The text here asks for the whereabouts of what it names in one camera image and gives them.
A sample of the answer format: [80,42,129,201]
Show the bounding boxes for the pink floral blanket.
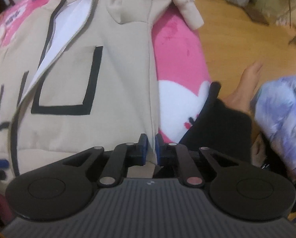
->
[0,0,213,144]

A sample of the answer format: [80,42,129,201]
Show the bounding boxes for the beige zip hoodie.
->
[0,0,203,182]

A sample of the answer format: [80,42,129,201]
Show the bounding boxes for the person right leg black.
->
[179,60,265,169]

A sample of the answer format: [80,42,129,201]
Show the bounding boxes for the lavender patterned cloth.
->
[251,75,296,177]

